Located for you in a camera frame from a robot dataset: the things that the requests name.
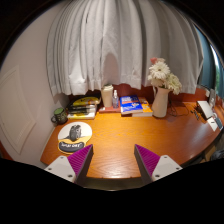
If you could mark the white curtain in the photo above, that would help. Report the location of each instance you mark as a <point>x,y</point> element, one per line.
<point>116,43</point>

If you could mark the round white printed mouse pad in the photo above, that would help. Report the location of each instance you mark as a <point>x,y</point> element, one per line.
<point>85,131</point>

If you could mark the cream tumbler cup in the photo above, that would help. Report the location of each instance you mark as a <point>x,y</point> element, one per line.
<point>107,96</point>

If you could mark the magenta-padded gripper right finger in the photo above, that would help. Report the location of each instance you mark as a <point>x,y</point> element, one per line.
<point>148,160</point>

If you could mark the cream ceramic jug vase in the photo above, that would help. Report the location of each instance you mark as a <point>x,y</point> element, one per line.
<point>160,105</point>

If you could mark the clear spray bottle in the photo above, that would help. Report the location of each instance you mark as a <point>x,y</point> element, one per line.
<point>115,101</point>

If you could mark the black grey gaming mouse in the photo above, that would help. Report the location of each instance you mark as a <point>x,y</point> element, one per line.
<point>75,133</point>

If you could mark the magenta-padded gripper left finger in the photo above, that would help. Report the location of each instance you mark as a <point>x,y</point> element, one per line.
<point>80,160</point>

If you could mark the dark mug green inside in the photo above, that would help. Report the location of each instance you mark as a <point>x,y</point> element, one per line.
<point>60,116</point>

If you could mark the blue paperback book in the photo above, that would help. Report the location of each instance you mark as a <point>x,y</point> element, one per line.
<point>130,106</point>

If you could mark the white flat device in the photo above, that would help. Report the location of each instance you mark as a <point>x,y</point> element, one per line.
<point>205,109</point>

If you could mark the dark red book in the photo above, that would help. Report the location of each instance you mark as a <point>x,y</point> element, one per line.
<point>108,109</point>

